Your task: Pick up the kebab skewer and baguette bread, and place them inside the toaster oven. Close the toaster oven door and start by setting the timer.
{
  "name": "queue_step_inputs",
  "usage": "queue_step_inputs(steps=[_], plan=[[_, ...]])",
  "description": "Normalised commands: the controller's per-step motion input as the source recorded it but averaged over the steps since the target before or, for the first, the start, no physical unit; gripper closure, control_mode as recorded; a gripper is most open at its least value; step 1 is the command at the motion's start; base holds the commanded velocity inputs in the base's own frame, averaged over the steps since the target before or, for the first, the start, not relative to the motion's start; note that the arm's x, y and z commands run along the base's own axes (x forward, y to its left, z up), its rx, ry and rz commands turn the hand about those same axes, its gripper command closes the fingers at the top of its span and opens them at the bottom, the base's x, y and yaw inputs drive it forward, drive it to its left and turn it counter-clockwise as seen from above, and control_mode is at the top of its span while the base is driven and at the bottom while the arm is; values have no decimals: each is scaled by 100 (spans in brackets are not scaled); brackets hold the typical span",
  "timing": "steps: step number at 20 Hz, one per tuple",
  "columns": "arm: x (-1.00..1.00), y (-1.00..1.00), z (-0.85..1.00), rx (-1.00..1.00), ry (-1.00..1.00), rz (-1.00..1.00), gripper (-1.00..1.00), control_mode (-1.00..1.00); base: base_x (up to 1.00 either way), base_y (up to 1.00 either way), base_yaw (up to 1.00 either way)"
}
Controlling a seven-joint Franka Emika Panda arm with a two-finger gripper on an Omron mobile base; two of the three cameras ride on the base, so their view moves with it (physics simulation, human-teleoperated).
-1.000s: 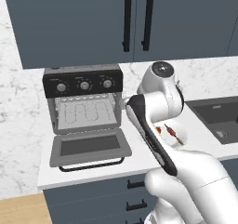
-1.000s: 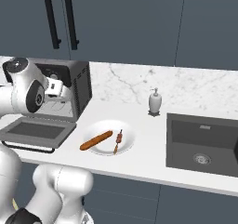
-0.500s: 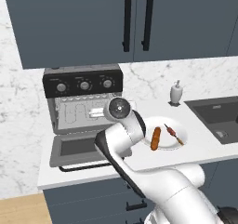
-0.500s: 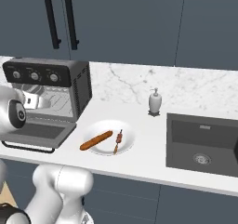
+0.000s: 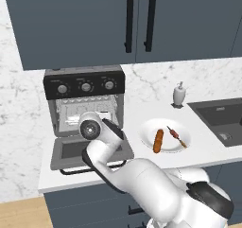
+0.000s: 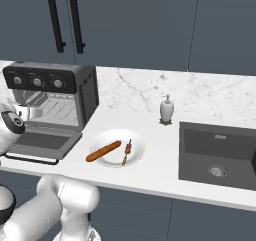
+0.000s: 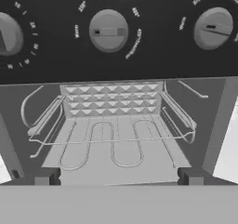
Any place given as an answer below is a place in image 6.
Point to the silver black oven knob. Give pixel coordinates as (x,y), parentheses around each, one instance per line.
(17,81)
(57,83)
(37,82)

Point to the dark grey sink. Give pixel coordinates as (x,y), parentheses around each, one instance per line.
(213,151)

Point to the kebab skewer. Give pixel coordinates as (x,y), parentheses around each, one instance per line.
(128,147)

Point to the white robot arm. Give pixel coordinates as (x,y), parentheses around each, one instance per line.
(77,198)

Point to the brown baguette bread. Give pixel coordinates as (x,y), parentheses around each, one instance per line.
(103,151)

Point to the white soap dispenser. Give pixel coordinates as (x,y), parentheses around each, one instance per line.
(166,110)

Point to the toaster oven glass door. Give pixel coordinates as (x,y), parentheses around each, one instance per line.
(43,141)

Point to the white round plate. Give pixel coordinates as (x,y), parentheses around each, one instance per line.
(113,136)

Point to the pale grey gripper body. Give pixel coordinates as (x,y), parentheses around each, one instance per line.
(29,112)

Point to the black toaster oven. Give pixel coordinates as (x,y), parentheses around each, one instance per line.
(87,91)

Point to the dark grey base cupboard door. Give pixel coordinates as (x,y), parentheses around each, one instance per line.
(133,215)
(213,223)
(20,181)

